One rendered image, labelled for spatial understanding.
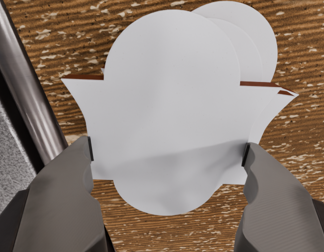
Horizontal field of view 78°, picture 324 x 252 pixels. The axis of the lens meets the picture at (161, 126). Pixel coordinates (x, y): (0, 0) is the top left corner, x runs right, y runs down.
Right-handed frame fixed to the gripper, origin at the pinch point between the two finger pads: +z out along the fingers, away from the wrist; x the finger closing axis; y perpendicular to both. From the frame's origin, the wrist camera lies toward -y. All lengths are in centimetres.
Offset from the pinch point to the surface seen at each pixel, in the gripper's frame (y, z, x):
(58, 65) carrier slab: -2.9, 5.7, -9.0
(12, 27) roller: -5.4, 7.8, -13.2
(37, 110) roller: 2.0, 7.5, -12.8
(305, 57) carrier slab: -4.3, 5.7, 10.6
